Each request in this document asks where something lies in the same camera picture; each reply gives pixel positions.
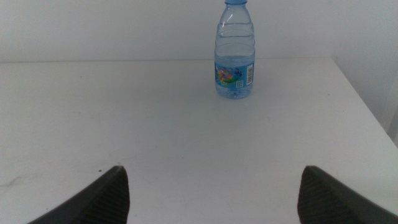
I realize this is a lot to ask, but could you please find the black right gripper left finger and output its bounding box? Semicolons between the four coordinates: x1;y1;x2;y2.
26;165;131;224

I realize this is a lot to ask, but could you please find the small water bottle blue cap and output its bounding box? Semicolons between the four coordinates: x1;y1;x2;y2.
213;0;256;100

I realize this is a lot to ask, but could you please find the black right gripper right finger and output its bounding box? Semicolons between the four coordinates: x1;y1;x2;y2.
297;165;398;224

